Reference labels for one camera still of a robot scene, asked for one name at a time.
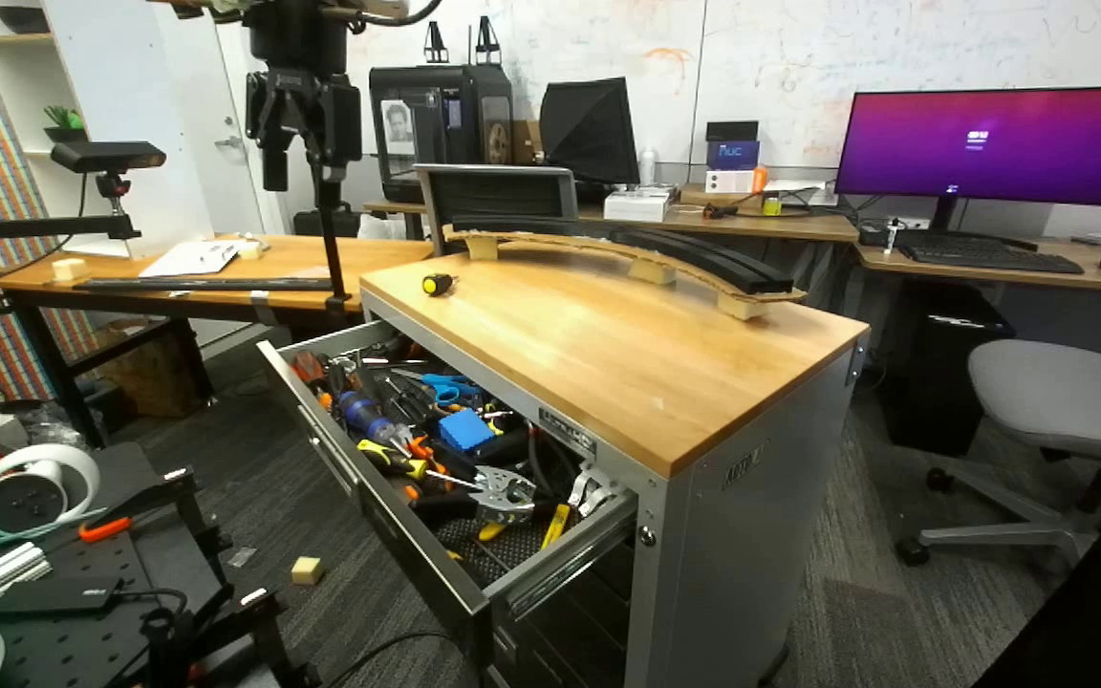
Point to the heap of hand tools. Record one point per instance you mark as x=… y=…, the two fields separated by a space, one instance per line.
x=417 y=420

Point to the foam block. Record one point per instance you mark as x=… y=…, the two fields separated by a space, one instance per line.
x=652 y=271
x=482 y=247
x=68 y=269
x=742 y=307
x=249 y=250
x=307 y=570

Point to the black computer tower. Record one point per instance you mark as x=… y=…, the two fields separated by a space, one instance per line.
x=942 y=373

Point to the grey office chair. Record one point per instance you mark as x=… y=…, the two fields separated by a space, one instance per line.
x=1067 y=397

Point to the curved cardboard strip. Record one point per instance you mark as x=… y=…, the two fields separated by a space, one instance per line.
x=560 y=247

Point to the silver perforated metal tool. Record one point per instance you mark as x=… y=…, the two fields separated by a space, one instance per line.
x=505 y=492

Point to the black monitor rear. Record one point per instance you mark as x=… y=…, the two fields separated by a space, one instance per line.
x=589 y=129

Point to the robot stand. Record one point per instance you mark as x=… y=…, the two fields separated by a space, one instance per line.
x=82 y=640

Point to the potted green plant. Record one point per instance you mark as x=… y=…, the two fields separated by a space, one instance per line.
x=64 y=124

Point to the drawer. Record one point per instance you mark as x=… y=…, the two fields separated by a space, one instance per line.
x=398 y=545

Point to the white papers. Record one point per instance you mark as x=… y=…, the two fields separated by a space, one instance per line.
x=192 y=258

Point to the white door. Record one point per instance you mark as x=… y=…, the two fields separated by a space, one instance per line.
x=197 y=115

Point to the long black bar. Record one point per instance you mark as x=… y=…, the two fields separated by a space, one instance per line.
x=202 y=284

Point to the black 3d printer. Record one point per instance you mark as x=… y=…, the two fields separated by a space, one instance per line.
x=441 y=129

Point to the white flat box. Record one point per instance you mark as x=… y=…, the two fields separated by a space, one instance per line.
x=639 y=204

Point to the camera on mount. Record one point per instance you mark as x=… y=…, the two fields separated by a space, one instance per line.
x=109 y=157

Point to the black bag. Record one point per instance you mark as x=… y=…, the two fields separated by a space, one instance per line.
x=326 y=222

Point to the black bowl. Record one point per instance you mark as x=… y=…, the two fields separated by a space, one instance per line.
x=23 y=17

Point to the blue plastic box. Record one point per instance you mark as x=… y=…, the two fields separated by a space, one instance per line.
x=464 y=430

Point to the brown box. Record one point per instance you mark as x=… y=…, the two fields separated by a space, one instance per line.
x=144 y=368

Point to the grey tool cabinet wooden top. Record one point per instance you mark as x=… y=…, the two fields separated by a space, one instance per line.
x=723 y=459

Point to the white bottle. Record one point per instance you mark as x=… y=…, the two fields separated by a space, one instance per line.
x=648 y=167

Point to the long wooden desk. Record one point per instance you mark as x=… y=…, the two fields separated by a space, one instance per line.
x=799 y=226

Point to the cardboard box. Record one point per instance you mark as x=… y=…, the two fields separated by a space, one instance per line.
x=528 y=143

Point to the stack of small boxes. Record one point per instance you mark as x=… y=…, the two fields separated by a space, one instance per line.
x=732 y=155

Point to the yellow black stubby screwdriver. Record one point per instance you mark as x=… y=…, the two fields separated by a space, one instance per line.
x=437 y=284

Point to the whiteboard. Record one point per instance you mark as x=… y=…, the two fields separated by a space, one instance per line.
x=895 y=48

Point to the green tube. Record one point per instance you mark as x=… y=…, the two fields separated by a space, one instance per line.
x=6 y=540

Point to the black keyboard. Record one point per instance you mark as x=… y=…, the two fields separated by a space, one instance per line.
x=990 y=254

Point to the wide monitor purple screen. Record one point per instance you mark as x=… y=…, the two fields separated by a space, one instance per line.
x=995 y=143

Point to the black office chair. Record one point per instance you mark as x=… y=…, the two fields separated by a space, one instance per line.
x=498 y=196

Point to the wooden desk black legs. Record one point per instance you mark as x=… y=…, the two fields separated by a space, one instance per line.
x=226 y=301

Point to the black curved strips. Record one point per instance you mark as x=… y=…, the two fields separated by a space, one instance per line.
x=713 y=258

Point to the black power brick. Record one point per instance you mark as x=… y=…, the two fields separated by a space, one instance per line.
x=53 y=595

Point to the blue scissors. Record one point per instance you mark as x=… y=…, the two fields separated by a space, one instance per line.
x=450 y=390

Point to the white shelf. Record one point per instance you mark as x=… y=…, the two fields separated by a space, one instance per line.
x=25 y=86

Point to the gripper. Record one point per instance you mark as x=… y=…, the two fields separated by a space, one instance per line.
x=300 y=57

